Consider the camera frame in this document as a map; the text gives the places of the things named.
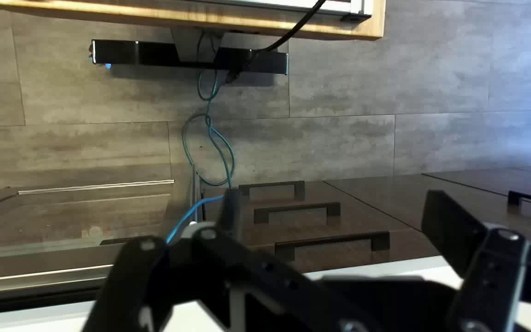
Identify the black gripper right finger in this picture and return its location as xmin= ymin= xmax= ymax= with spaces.
xmin=423 ymin=189 xmax=487 ymax=276

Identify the black power strip bar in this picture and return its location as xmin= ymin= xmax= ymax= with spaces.
xmin=89 ymin=38 xmax=288 ymax=73

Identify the wooden shelf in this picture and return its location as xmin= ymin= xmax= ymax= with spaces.
xmin=0 ymin=0 xmax=388 ymax=40

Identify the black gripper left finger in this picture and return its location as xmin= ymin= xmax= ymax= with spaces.
xmin=218 ymin=187 xmax=244 ymax=239

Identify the blue cable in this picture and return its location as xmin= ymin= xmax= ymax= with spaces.
xmin=165 ymin=67 xmax=238 ymax=246

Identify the brown drawer cabinet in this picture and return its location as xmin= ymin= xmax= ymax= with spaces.
xmin=233 ymin=165 xmax=531 ymax=270

